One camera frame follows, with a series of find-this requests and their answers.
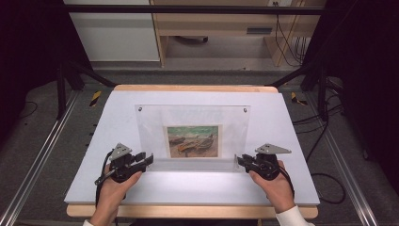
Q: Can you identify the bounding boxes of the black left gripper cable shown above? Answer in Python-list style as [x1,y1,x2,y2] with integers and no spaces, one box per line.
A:
[94,150,115,206]

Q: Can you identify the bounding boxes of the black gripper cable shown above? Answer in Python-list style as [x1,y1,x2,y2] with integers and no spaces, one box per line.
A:
[278,166,296,202]
[94,150,115,206]

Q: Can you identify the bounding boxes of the white cabinet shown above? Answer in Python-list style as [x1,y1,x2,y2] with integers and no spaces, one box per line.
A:
[63,0,161,62]

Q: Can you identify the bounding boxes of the white wall socket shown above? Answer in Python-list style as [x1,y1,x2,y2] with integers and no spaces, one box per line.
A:
[267,0,294,8]

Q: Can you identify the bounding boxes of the wooden desk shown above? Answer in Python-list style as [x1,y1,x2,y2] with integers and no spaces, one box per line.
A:
[150,0,327,68]

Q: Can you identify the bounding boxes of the black horizontal bar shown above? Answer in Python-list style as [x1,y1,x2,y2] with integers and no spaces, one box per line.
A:
[62,4,326,16]

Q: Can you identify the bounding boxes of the wooden table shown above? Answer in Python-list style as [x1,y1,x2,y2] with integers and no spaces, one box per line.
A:
[66,84,319,220]

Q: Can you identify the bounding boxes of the black hanging cables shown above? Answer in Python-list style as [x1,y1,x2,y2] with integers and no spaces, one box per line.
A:
[273,1,311,68]

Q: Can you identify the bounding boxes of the aluminium floor rail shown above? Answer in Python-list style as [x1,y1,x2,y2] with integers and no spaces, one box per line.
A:
[0,90,80,226]
[304,92,380,226]

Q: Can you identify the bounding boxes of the person's left hand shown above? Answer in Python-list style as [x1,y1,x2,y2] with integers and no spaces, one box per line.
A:
[93,165,143,218]

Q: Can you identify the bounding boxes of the black metal stand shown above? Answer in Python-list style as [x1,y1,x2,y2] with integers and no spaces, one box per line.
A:
[268,60,331,122]
[56,59,118,121]

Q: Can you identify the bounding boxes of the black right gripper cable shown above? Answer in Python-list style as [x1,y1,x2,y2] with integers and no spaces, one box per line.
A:
[278,166,296,202]

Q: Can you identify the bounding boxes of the yellow black floor tape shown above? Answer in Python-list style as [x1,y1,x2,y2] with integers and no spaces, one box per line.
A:
[88,90,103,108]
[290,91,310,106]

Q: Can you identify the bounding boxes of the person's right hand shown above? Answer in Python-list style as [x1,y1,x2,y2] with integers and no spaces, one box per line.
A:
[248,160,295,215]

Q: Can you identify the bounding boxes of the thin black floor cable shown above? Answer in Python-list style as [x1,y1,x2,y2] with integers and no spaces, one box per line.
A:
[18,101,39,121]

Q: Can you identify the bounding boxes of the white board mat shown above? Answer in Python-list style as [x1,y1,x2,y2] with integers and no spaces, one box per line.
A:
[64,90,321,206]

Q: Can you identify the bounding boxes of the grey desk label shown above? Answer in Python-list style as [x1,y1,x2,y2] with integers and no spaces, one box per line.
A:
[246,27,273,35]

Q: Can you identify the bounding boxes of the black curtain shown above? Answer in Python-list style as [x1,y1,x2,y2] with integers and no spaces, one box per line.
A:
[0,0,94,149]
[301,0,399,194]

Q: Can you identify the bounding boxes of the black floor cables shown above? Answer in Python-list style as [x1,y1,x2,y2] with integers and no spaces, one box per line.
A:
[292,93,346,205]

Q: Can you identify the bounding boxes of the painting print of boats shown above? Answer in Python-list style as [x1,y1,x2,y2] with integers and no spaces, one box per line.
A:
[163,124,223,159]

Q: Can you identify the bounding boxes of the clear acrylic photo frame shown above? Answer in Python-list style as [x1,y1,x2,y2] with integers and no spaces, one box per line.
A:
[135,104,251,173]

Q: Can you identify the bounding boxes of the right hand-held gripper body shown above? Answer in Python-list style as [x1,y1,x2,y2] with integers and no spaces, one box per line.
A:
[250,143,292,182]

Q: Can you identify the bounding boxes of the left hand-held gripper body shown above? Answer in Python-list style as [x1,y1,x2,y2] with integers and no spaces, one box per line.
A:
[107,142,140,184]

